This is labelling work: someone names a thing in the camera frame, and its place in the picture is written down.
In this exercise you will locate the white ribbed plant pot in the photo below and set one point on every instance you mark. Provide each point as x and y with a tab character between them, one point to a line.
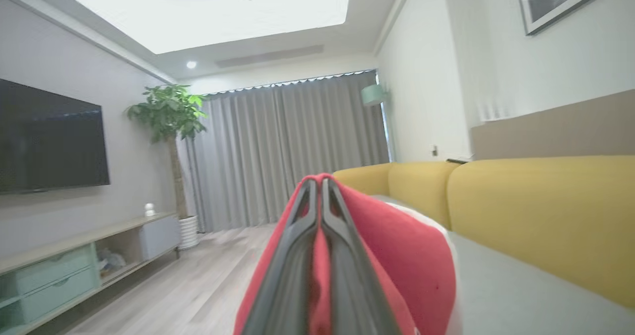
188	232

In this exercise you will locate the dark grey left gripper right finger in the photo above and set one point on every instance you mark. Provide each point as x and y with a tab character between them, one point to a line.
349	285

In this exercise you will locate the large grey sofa seat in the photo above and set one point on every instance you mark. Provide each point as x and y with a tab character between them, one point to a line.
521	295

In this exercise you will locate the long ceiling air vent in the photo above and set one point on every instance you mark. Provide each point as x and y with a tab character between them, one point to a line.
270	56

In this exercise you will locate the black flat screen television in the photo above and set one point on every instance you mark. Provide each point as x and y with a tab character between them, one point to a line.
49	141

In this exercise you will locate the grey pleated curtain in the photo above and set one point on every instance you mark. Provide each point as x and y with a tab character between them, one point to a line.
278	151

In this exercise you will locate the beige wall panel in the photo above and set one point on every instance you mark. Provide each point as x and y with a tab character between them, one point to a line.
555	131

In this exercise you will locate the large yellow sofa back cushion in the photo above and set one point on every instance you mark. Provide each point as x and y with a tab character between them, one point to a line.
545	211

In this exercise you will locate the wood and mint TV cabinet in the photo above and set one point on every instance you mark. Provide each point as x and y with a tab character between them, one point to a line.
54	270

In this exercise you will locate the small yellow sofa back cushion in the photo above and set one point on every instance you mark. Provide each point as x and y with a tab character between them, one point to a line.
364	178

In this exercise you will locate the small white table gadget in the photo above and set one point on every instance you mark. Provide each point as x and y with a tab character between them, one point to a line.
150	210

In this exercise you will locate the green leafy indoor tree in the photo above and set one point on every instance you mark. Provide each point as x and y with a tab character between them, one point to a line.
171	111

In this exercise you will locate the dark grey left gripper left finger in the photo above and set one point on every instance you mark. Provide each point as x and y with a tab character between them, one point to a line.
287	275

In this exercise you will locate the medium yellow sofa back cushion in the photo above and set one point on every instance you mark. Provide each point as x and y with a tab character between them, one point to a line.
421	191

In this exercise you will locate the dark framed wall picture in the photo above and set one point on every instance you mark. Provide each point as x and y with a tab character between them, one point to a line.
555	0

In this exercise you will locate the red basketball shorts white trim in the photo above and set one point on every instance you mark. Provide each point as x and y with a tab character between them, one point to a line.
407	255

